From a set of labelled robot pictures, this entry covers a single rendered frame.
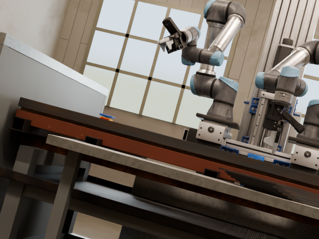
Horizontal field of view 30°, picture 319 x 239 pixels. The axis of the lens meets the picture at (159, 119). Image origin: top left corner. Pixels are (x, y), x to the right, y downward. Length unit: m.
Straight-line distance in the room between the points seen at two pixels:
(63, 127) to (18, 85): 0.26
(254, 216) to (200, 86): 0.81
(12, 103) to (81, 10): 4.58
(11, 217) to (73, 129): 0.41
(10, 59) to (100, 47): 4.44
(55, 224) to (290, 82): 1.09
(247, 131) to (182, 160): 1.29
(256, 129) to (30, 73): 1.38
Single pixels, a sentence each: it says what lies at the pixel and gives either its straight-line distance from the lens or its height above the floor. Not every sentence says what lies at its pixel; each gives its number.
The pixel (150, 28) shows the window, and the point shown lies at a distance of 6.56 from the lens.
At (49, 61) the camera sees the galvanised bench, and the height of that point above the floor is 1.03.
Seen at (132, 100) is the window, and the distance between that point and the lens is 6.45.
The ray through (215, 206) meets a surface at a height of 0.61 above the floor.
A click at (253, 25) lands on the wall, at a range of 6.43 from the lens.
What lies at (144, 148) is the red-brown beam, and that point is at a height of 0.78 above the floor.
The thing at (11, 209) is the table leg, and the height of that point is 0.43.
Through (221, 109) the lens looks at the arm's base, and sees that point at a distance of 3.20.
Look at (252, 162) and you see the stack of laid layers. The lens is 2.09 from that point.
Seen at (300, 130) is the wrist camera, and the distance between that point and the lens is 2.45.
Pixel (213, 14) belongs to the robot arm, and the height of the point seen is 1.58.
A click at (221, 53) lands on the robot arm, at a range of 2.98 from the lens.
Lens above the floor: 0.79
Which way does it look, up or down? 3 degrees up
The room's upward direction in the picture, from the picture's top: 15 degrees clockwise
